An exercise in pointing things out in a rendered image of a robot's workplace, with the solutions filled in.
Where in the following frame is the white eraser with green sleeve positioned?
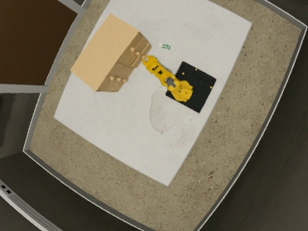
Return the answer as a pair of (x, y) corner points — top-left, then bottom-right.
(159, 43), (171, 50)

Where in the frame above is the tan wooden chest of drawers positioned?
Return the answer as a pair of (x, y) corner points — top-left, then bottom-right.
(70, 13), (152, 92)

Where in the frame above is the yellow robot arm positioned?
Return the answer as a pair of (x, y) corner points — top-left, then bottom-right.
(146, 61), (192, 102)

